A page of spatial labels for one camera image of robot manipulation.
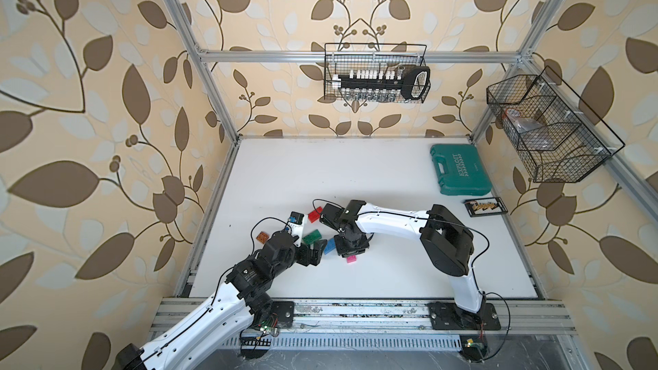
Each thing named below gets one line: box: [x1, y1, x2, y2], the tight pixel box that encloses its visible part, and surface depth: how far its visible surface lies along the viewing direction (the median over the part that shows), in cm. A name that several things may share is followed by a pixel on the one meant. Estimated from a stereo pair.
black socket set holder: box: [332, 65, 431, 102], surface depth 86 cm
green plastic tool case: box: [430, 143, 493, 197], surface depth 104 cm
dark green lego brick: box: [301, 228, 323, 245], surface depth 91 cm
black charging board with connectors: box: [463, 196, 509, 218], surface depth 98 cm
